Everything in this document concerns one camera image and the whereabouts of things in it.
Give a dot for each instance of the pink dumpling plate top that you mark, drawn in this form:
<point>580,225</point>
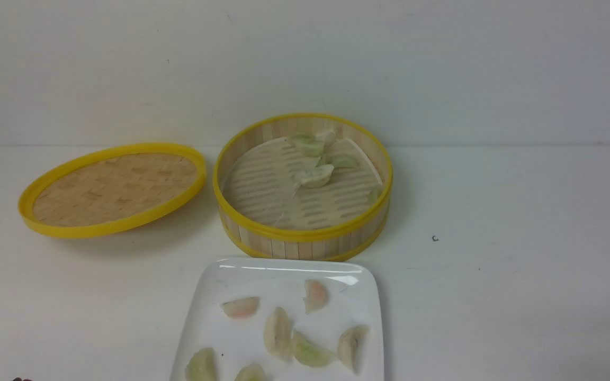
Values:
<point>317,295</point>

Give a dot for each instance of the pink dumpling plate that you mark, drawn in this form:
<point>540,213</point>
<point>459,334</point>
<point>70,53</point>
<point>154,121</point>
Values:
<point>317,295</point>
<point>241,308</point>

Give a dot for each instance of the white square plate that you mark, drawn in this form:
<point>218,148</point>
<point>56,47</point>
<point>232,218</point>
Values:
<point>353,300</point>

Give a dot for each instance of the pink dumpling plate left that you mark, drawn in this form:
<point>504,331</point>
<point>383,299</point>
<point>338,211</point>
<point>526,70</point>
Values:
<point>241,308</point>

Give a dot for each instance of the beige dumpling plate centre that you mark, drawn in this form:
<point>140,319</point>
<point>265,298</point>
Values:
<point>277,335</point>

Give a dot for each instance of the beige dumpling plate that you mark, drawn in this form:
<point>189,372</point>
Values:
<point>277,335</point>
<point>349,344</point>

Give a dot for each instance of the beige dumpling plate right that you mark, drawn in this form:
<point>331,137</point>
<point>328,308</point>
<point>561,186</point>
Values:
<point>349,344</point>

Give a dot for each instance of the green dumpling plate centre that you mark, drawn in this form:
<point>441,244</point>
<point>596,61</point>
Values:
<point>309,353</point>

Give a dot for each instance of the pale dumpling plate bottom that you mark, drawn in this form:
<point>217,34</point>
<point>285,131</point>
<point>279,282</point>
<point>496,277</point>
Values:
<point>251,372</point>

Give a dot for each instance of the green dumpling plate bottom-left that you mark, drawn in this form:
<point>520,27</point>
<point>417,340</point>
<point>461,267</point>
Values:
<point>202,365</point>

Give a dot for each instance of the yellow-rimmed bamboo steamer basket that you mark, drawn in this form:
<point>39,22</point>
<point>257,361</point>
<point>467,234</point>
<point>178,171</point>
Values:
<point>336,243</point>

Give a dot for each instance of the white dumpling steamer centre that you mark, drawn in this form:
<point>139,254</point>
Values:
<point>315,177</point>

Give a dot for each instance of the white mesh steamer liner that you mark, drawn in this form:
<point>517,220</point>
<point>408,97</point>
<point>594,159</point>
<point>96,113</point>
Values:
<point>260,185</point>

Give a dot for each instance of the pale green dumpling back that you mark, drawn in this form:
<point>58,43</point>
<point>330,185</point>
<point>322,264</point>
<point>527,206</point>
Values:
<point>312,145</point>

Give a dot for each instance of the yellow-rimmed bamboo steamer lid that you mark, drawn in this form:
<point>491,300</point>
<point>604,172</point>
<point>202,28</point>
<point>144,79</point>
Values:
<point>112,190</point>

